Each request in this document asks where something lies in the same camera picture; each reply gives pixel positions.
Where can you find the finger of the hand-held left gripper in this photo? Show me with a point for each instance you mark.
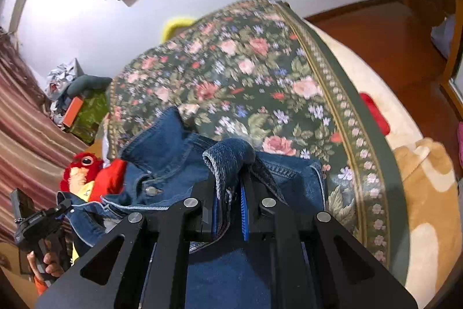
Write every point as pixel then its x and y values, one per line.
pixel 64 207

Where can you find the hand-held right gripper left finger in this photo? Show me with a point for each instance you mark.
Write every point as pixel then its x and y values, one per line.
pixel 202 213

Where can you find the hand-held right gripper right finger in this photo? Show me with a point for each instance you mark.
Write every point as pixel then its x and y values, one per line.
pixel 246 215

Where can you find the blue denim jacket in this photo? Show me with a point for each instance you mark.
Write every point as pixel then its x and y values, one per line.
pixel 170 157

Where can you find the pile of clothes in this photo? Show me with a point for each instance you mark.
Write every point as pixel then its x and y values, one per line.
pixel 59 81

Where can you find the person's left hand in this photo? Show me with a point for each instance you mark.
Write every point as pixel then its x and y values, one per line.
pixel 50 267

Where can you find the red plush toy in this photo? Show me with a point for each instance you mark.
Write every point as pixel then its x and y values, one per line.
pixel 81 171

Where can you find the striped pink curtain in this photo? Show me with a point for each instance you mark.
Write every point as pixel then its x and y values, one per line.
pixel 29 149

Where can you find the green floral cabinet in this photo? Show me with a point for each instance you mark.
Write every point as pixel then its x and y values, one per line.
pixel 90 117

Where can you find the orange box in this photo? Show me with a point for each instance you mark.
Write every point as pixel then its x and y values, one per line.
pixel 72 111

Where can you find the dark floral blanket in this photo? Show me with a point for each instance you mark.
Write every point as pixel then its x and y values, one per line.
pixel 253 77

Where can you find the red pouch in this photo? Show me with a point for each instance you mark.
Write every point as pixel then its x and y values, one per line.
pixel 376 113

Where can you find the cream and tan blanket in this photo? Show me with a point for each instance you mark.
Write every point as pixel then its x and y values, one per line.
pixel 416 186

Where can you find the pink cloth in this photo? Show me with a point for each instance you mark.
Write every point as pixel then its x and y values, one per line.
pixel 460 146

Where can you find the white plastic bag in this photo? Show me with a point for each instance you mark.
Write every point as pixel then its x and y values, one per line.
pixel 443 35

